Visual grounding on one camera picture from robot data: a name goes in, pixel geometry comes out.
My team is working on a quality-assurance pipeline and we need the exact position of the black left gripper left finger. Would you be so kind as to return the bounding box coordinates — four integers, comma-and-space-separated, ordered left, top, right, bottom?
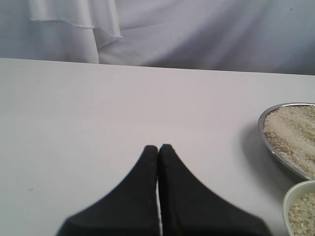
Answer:
57, 146, 160, 236

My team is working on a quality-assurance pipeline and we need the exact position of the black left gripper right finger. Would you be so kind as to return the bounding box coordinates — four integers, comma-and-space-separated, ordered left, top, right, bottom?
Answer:
158, 144, 271, 236

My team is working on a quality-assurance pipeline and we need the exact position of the white ceramic rice bowl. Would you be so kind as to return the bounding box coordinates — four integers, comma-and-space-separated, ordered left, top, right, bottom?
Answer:
283, 180, 315, 236

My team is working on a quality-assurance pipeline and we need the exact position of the round steel rice tray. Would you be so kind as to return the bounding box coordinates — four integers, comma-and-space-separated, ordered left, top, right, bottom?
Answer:
258, 102, 315, 181

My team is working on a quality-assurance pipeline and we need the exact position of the white fabric backdrop curtain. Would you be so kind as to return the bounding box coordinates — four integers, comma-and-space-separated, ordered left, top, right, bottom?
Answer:
0, 0, 315, 75

